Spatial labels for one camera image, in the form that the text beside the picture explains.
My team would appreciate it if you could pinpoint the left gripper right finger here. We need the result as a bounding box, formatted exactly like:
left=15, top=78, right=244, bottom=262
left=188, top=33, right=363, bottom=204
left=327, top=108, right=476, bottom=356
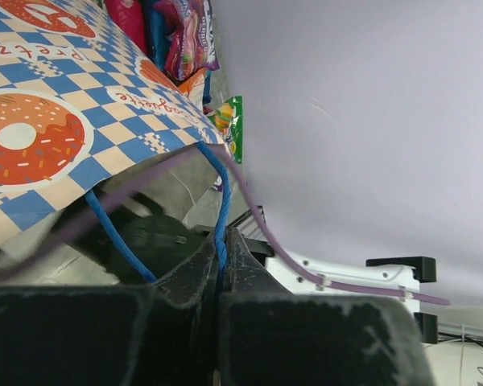
left=219, top=230, right=435, bottom=385

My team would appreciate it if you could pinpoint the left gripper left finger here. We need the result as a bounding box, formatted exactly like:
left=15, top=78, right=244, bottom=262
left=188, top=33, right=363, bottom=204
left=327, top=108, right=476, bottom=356
left=0, top=237, right=218, bottom=385

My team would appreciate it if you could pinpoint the green yellow Foxs candy bag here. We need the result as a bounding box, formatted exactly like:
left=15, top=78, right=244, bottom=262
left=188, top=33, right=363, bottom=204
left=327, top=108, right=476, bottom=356
left=207, top=96, right=244, bottom=164

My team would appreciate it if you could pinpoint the blue checkered paper bag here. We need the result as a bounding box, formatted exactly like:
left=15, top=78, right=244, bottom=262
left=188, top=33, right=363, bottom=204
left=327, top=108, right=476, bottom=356
left=0, top=1, right=224, bottom=245

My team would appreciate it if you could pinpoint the green orange Foxs candy bag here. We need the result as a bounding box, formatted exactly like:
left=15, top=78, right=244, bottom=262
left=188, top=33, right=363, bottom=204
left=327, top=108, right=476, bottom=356
left=178, top=68, right=210, bottom=110

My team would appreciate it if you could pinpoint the purple Foxs candy bag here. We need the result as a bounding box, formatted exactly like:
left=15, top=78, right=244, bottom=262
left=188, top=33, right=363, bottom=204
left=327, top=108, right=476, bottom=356
left=153, top=1, right=220, bottom=81

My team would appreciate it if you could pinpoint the blue Slendy fruit snack bag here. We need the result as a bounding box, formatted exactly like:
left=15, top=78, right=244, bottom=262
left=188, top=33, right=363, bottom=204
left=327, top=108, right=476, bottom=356
left=143, top=1, right=170, bottom=71

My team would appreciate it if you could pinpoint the red REAL chips bag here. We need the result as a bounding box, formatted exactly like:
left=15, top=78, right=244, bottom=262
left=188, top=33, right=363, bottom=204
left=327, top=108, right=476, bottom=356
left=104, top=0, right=147, bottom=54

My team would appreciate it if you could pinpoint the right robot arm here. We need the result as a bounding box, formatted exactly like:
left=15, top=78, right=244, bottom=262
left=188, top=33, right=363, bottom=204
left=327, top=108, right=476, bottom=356
left=69, top=193, right=438, bottom=343

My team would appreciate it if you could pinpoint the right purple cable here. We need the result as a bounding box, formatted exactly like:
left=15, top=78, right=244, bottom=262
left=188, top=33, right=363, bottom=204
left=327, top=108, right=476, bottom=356
left=0, top=148, right=452, bottom=306

